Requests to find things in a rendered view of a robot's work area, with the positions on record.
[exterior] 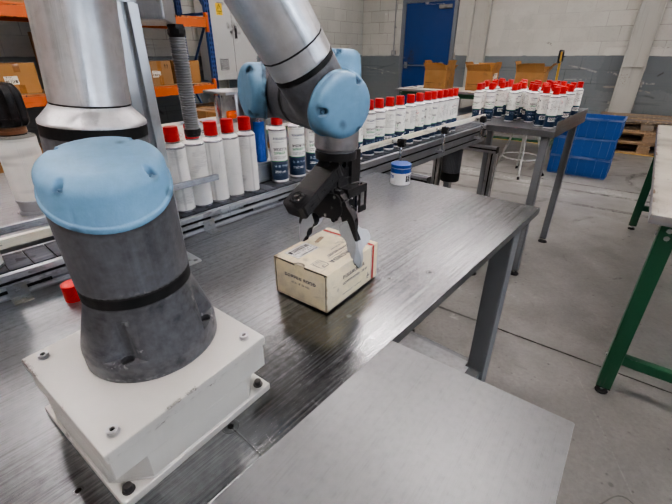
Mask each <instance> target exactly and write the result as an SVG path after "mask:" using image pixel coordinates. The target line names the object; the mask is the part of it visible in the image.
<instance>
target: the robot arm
mask: <svg viewBox="0 0 672 504"><path fill-rule="evenodd" d="M223 1H224V3H225V4H226V6H227V7H228V9H229V11H230V12H231V14H232V15H233V17H234V18H235V20H236V22H237V23H238V25H239V26H240V28H241V30H242V31H243V33H244V34H245V36H246V37H247V39H248V41H249V42H250V44H251V45H252V47H253V48H254V50H255V52H256V53H257V55H258V56H259V58H260V59H261V62H247V63H244V64H243V65H242V66H241V68H240V70H239V74H238V82H237V85H238V96H239V100H240V104H241V107H242V109H243V111H244V112H245V114H246V115H247V116H249V117H251V118H264V119H267V118H280V119H283V120H285V121H288V122H291V123H293V124H296V125H299V126H302V127H305V128H307V129H310V130H312V131H313V132H314V147H315V148H316V149H315V158H316V159H317V160H319V162H318V163H317V164H316V165H315V166H314V167H313V168H312V169H311V171H310V172H309V173H308V174H307V175H306V176H305V177H304V179H303V180H302V181H301V182H300V183H299V184H298V185H297V186H296V188H295V189H294V190H293V191H292V192H291V193H290V194H289V195H288V197H287V198H286V199H285V200H284V201H283V204H284V206H285V208H286V210H287V211H288V213H289V214H291V215H294V216H297V217H300V218H299V223H300V226H299V233H300V242H301V241H302V242H304V241H306V240H308V239H309V236H310V235H311V234H312V230H313V229H314V228H315V227H316V226H318V225H319V224H320V223H321V222H322V220H323V217H326V218H330V219H331V221H332V222H335V221H338V218H339V217H341V220H342V223H341V225H340V227H339V232H340V235H341V236H342V238H343V239H344V240H345V242H346V245H347V250H348V251H349V253H350V256H351V258H352V259H353V263H354V265H356V267H357V268H361V267H362V262H363V248H364V247H365V246H366V244H367V243H368V242H369V241H370V233H369V231H368V230H367V229H362V228H360V227H359V225H358V217H357V213H356V211H357V206H358V213H360V212H362V211H364V210H366V197H367V183H365V182H361V181H360V158H361V149H358V142H359V129H360V128H361V127H362V126H363V124H364V123H365V121H366V119H367V116H368V113H369V109H370V95H369V91H368V88H367V86H366V84H365V82H364V81H363V80H362V79H361V58H360V54H359V53H358V51H356V50H354V49H336V48H331V46H330V43H329V41H328V39H327V37H326V35H325V33H324V31H323V29H322V27H321V25H320V23H319V21H318V19H317V17H316V15H315V13H314V11H313V9H312V7H311V5H310V3H309V1H308V0H223ZM24 3H25V7H26V12H27V16H28V20H29V25H30V29H31V33H32V38H33V42H34V46H35V51H36V55H37V59H38V64H39V68H40V72H41V77H42V81H43V85H44V90H45V94H46V98H47V102H48V103H47V105H46V107H45V108H44V109H43V110H42V112H41V113H40V114H39V115H38V116H37V117H36V119H35V120H36V125H37V129H38V133H39V137H40V141H41V145H42V149H43V154H42V155H41V156H39V157H38V158H37V160H36V161H35V162H34V164H33V167H32V170H31V178H32V182H33V185H34V195H35V199H36V202H37V204H38V206H39V208H40V209H41V211H42V212H43V213H44V214H45V216H46V219H47V221H48V223H49V226H50V228H51V231H52V233H53V236H54V238H55V240H56V243H57V245H58V248H59V250H60V253H61V255H62V257H63V260H64V262H65V265H66V267H67V270H68V272H69V274H70V277H71V279H72V282H73V284H74V287H75V289H76V291H77V293H78V296H79V298H80V301H81V304H82V305H81V331H80V348H81V352H82V355H83V357H84V359H85V362H86V364H87V366H88V368H89V370H90V371H91V372H92V373H93V374H94V375H96V376H97V377H99V378H101V379H103V380H106V381H109V382H114V383H139V382H145V381H150V380H154V379H158V378H161V377H164V376H166V375H169V374H171V373H174V372H176V371H178V370H180V369H182V368H183V367H185V366H187V365H188V364H190V363H191V362H193V361H194V360H195V359H197V358H198V357H199V356H200V355H201V354H202V353H203V352H204V351H205V350H206V349H207V348H208V346H209V345H210V344H211V342H212V341H213V339H214V336H215V334H216V330H217V321H216V316H215V311H214V307H213V305H212V303H211V301H210V299H209V298H208V296H207V295H206V294H205V292H204V291H203V289H202V288H201V286H200V285H199V283H198V282H197V280H196V279H195V277H194V276H193V275H192V273H191V270H190V265H189V261H188V256H187V252H186V247H185V243H184V238H183V234H182V229H181V225H180V220H179V216H178V211H177V207H176V203H175V198H174V194H173V179H172V176H171V173H170V171H169V169H168V167H167V165H166V162H165V159H164V157H163V155H162V154H161V152H160V151H159V150H158V149H157V148H156V147H154V146H153V145H151V144H150V142H149V134H148V127H147V120H146V119H145V118H144V117H143V116H142V115H141V114H140V113H139V112H137V111H136V110H135V109H134V108H133V106H132V105H131V99H130V92H129V85H128V78H127V71H126V63H125V56H124V49H123V42H122V35H121V28H120V21H119V14H118V6H117V0H24ZM359 184H360V185H359ZM362 192H364V204H363V205H361V206H360V204H361V193H362ZM357 195H359V197H358V199H357Z"/></svg>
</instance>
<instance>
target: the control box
mask: <svg viewBox="0 0 672 504"><path fill-rule="evenodd" d="M135 3H136V4H138V9H139V14H140V19H141V24H142V26H167V24H176V19H175V13H174V7H173V1H172V0H135Z"/></svg>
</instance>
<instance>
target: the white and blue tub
mask: <svg viewBox="0 0 672 504"><path fill-rule="evenodd" d="M411 167H412V163H410V162H407V161H394V162H392V163H391V175H390V183H391V184H393V185H397V186H405V185H409V184H410V177H411Z"/></svg>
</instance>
